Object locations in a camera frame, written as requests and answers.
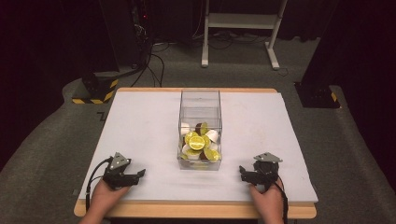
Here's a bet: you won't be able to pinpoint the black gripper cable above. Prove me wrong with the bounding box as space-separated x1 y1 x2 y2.
274 175 290 224
85 156 114 213

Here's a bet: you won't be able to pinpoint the pile of coffee capsules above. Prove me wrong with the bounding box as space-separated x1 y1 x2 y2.
179 121 221 162

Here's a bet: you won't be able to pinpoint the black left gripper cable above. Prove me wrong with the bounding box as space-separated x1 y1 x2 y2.
85 156 114 213

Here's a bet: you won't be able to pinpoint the wooden table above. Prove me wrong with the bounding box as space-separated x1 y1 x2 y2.
73 87 318 220

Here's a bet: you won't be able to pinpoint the person's left hand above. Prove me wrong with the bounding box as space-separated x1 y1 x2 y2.
89 178 132 219

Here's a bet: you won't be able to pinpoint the black yellow striped stand base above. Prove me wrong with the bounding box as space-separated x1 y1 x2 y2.
71 71 120 105

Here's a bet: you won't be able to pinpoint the white table mat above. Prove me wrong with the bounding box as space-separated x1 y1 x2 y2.
78 90 319 204

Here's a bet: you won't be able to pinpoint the person's right hand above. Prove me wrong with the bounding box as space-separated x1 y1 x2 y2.
248 179 285 224

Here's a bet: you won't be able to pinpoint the dark equipment rack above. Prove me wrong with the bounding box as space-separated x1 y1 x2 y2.
98 0 154 70

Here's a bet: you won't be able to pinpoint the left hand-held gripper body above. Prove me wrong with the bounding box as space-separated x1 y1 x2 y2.
102 151 140 189

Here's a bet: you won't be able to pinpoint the white metal stand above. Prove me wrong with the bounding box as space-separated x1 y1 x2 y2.
201 0 290 71

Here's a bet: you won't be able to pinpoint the black floor cables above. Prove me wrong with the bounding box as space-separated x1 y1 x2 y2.
130 31 166 89

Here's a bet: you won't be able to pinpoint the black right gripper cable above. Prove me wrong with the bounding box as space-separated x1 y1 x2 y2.
274 175 290 224

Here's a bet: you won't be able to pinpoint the clear plastic box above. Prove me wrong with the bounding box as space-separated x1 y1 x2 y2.
177 89 223 172

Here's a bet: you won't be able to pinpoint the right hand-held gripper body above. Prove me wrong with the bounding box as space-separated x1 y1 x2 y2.
247 151 284 191

